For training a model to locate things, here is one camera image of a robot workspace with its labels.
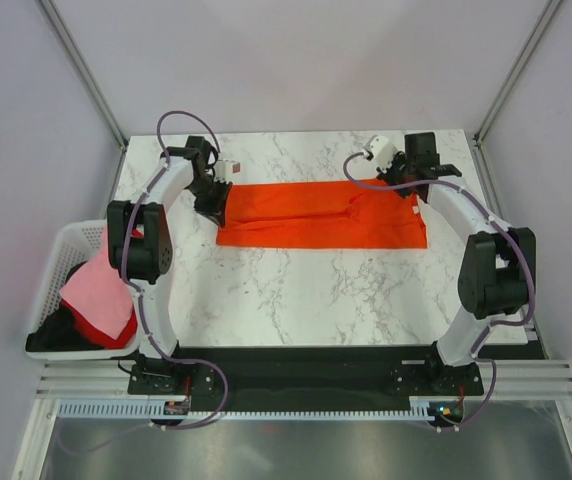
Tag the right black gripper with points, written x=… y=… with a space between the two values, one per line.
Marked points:
x=386 y=175

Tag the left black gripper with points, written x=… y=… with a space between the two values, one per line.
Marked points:
x=216 y=210

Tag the white slotted cable duct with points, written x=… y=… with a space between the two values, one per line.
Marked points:
x=414 y=409

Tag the orange t-shirt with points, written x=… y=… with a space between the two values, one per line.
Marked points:
x=321 y=215

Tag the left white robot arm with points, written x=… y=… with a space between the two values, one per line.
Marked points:
x=140 y=243

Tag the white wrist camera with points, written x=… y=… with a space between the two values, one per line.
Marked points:
x=380 y=149
x=225 y=170

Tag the white plastic laundry basket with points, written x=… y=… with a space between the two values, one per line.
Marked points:
x=76 y=242

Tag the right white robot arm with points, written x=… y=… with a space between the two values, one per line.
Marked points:
x=496 y=282

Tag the pink t-shirt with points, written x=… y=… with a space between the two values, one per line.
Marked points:
x=98 y=300

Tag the black t-shirt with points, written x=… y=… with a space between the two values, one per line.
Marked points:
x=58 y=333

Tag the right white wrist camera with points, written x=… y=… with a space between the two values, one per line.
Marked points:
x=380 y=149

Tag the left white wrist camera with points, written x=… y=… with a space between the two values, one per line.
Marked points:
x=225 y=170

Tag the aluminium frame rails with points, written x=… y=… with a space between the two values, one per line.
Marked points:
x=516 y=380

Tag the red t-shirt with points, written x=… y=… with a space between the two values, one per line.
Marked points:
x=116 y=332

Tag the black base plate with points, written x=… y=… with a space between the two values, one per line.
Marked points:
x=375 y=376

